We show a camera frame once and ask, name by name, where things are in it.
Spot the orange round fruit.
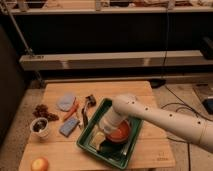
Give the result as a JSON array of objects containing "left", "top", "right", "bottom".
[{"left": 31, "top": 157, "right": 49, "bottom": 171}]

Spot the orange bowl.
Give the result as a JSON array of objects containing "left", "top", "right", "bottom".
[{"left": 107, "top": 120, "right": 131, "bottom": 144}]

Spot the dark handled brush tool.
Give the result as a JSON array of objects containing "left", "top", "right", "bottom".
[{"left": 81, "top": 94, "right": 96, "bottom": 128}]

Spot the wooden table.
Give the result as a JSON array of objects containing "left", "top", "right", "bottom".
[{"left": 19, "top": 81, "right": 175, "bottom": 171}]

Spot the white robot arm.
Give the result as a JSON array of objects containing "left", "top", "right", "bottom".
[{"left": 96, "top": 94, "right": 213, "bottom": 153}]

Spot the light blue cloth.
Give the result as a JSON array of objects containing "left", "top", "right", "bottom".
[{"left": 56, "top": 93, "right": 76, "bottom": 112}]

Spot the white cup with dark contents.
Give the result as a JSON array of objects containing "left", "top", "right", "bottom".
[{"left": 30, "top": 117, "right": 49, "bottom": 138}]

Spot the green rectangular tray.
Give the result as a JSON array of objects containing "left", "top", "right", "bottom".
[{"left": 77, "top": 98, "right": 143, "bottom": 170}]

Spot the black floor cable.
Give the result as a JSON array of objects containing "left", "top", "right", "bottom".
[{"left": 161, "top": 84, "right": 213, "bottom": 171}]

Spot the orange carrot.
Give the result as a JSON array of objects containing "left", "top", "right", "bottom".
[{"left": 63, "top": 103, "right": 79, "bottom": 121}]

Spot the metal shelf rail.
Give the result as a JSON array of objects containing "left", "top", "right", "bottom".
[{"left": 19, "top": 50, "right": 213, "bottom": 71}]

